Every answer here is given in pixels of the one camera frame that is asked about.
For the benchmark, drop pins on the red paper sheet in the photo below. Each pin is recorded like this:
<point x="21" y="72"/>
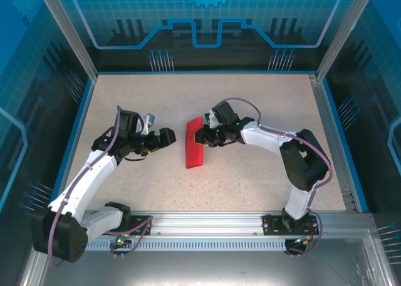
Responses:
<point x="192" y="151"/>

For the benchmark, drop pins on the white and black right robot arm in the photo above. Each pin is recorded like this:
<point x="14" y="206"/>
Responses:
<point x="266" y="139"/>

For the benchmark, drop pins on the blue table border strip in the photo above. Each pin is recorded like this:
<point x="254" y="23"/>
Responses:
<point x="74" y="142"/>
<point x="343" y="142"/>
<point x="203" y="72"/>

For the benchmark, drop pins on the aluminium base beam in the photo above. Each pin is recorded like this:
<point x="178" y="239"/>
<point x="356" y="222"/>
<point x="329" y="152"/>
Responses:
<point x="206" y="223"/>

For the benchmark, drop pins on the blue printed side panel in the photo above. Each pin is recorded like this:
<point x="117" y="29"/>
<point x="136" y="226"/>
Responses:
<point x="25" y="79"/>
<point x="376" y="79"/>

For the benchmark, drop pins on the grey metal floor plate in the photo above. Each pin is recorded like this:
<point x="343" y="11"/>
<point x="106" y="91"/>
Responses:
<point x="203" y="270"/>

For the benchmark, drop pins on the blue printed rear panel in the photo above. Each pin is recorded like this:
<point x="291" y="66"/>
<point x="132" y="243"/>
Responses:
<point x="125" y="4"/>

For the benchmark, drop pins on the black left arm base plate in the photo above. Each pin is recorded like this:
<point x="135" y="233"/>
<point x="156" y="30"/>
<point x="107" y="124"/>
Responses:
<point x="139" y="226"/>

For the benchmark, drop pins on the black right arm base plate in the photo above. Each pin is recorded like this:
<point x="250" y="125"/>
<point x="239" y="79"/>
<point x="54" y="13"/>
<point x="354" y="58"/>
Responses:
<point x="271" y="225"/>

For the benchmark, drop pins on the aluminium side rail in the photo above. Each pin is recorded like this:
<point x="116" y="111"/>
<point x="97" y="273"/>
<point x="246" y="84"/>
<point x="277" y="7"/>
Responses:
<point x="332" y="142"/>

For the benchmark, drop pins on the aluminium frame post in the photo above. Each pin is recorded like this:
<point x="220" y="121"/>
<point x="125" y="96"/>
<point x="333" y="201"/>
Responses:
<point x="68" y="32"/>
<point x="344" y="32"/>

